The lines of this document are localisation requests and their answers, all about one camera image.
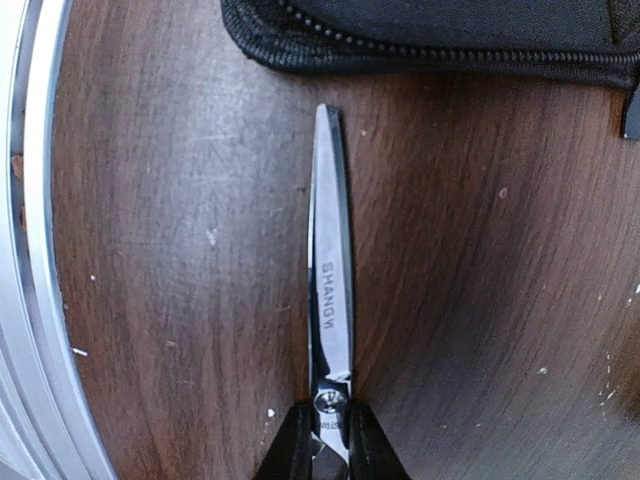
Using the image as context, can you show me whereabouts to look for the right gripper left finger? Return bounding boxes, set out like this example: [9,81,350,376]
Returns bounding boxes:
[254,402,312,480]

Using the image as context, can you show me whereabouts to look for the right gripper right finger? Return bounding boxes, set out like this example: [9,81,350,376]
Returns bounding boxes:
[349,402,410,480]

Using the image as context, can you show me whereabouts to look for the silver hair scissors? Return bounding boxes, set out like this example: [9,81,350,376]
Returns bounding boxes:
[307,104,354,479]

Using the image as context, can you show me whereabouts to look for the black zippered tool case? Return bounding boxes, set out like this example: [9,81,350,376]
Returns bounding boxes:
[221,1,639,139]

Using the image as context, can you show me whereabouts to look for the front aluminium rail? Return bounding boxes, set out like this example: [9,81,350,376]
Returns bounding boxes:
[1,1,115,479]

